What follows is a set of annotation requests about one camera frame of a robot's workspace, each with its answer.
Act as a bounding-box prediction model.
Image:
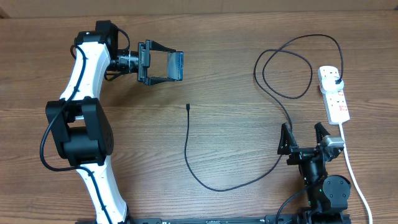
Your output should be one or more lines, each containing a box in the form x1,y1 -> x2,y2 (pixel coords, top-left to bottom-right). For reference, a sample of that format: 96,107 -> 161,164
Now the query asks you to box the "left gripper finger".
146,40 -> 176,52
144,77 -> 175,86

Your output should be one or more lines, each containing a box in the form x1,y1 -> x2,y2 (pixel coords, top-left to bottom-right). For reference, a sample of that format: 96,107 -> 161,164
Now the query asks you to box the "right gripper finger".
277,123 -> 299,155
314,122 -> 330,144

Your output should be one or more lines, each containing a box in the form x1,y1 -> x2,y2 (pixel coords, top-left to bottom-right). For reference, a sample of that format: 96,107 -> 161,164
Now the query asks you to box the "blue Samsung Galaxy smartphone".
167,51 -> 184,81

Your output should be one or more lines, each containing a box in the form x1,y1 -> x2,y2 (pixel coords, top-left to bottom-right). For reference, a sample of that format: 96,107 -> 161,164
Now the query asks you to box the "black USB charging cable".
183,34 -> 345,192

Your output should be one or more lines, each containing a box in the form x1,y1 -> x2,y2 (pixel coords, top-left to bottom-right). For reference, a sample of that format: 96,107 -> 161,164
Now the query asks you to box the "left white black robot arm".
39,21 -> 183,223

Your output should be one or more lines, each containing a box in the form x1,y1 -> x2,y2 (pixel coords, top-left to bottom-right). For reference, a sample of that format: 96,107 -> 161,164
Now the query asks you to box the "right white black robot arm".
274,123 -> 351,223

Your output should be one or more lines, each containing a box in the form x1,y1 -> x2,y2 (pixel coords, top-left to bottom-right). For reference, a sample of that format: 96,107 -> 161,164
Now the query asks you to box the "white charger plug adapter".
320,77 -> 345,94

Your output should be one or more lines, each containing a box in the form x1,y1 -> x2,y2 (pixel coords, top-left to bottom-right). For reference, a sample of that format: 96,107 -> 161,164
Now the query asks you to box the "white power strip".
317,65 -> 350,125

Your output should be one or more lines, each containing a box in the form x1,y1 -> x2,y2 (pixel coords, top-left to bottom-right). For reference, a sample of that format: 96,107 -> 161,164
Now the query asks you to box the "white power strip cord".
338,123 -> 374,224

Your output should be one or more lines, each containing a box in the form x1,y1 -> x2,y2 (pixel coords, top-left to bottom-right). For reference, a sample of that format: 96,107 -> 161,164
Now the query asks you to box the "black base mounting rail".
75,214 -> 352,224

